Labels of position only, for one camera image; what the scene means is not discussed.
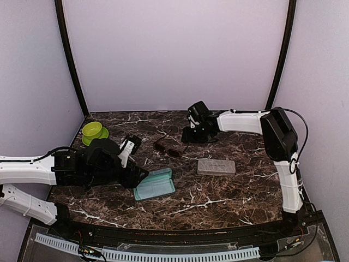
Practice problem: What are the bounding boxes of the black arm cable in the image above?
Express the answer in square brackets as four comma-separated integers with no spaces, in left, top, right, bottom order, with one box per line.
[283,108,310,175]

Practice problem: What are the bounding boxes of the beige glasses case teal lining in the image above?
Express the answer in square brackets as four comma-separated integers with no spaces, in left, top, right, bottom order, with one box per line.
[197,158,236,176]

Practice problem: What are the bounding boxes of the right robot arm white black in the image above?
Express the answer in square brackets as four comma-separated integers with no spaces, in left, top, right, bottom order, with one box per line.
[182,101,303,213]

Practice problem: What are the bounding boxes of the green plate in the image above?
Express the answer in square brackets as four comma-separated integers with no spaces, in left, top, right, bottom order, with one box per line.
[82,127,109,146]

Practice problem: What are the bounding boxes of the light blue cloth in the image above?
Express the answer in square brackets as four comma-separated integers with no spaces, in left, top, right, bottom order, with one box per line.
[135,181,175,201]

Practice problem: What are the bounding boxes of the brown sunglasses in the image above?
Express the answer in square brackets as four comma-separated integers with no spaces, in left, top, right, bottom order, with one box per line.
[153,130,189,158]

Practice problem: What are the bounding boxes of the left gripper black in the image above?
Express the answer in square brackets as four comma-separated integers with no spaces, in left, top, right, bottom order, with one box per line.
[86,159,149,189]

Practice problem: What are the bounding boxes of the green bowl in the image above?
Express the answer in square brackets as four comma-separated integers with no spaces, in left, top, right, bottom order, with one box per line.
[82,121,103,140]

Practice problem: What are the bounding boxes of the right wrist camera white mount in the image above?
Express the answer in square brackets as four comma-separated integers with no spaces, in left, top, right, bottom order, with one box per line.
[188,114,201,129]

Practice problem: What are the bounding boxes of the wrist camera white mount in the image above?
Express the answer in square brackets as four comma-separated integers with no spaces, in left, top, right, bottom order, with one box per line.
[188,114,201,129]
[118,135,142,168]

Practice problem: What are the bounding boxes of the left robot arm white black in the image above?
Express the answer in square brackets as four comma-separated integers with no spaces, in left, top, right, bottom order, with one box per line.
[1,136,149,238]

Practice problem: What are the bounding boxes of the right black frame post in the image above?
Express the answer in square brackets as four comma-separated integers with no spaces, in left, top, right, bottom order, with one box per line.
[265,0,297,110]

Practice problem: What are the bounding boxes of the blue-grey glasses case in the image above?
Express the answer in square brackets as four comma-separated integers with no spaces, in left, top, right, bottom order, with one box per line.
[134,168,176,201]

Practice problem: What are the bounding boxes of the left black frame post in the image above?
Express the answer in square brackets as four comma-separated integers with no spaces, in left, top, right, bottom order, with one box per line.
[54,0,89,118]

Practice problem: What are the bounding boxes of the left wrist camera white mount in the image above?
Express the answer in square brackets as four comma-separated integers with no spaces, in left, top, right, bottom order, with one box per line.
[118,135,142,168]

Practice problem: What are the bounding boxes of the black front rail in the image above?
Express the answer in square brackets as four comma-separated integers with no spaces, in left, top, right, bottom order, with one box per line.
[49,218,309,246]

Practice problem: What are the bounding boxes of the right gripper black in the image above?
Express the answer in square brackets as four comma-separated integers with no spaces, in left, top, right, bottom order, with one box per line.
[182,124,212,144]

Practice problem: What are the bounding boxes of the black frame post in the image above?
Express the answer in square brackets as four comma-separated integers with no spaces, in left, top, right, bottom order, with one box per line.
[265,0,297,110]
[54,0,89,118]

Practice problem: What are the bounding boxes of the white slotted cable duct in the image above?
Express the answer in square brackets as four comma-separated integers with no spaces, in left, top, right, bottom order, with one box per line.
[34,233,260,261]

